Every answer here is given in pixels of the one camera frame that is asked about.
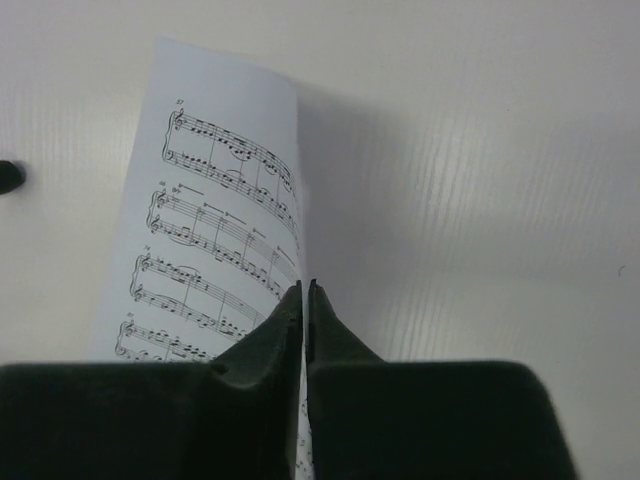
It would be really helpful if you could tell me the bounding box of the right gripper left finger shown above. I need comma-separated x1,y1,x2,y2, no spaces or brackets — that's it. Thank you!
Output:
1,286,303,479

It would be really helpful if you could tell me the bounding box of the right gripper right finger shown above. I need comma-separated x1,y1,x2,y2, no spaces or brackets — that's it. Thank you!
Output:
307,284,578,479

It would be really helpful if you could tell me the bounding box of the sheet music page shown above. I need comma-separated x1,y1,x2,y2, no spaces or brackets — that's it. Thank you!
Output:
87,34,316,480

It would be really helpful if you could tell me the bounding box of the light blue music stand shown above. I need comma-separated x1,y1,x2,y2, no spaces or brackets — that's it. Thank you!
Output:
0,160,26,195

